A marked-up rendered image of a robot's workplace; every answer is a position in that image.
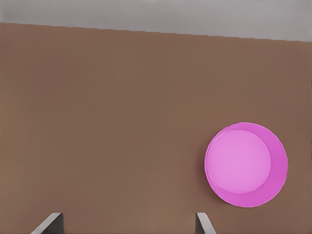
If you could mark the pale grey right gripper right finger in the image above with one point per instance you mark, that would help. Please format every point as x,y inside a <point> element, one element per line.
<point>204,223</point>

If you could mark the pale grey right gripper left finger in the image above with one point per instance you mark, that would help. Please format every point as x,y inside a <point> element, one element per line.
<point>51,224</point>

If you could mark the pink round bowl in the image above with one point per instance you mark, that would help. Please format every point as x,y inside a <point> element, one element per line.
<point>243,165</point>

